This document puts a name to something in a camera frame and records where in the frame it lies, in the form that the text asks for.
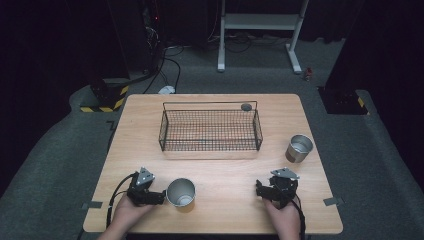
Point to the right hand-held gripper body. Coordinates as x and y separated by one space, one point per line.
283 185

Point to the dark equipment rack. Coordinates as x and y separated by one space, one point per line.
150 33

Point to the grey tape piece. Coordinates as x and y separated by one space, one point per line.
95 204
331 201

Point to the steel cup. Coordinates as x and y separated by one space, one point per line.
293 155
173 193

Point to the small red object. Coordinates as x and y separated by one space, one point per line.
308 74

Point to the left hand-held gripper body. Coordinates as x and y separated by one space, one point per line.
140 188

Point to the white power adapter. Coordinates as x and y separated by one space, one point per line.
166 89

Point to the person's left hand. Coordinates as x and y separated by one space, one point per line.
128 213

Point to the grey round table disc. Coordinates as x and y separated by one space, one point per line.
246 107

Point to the person's right hand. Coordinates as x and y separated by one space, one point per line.
283 216

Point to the black base with yellow stripes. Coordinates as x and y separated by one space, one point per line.
340 103
106 96

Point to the white metal stand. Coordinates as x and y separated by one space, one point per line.
260 21

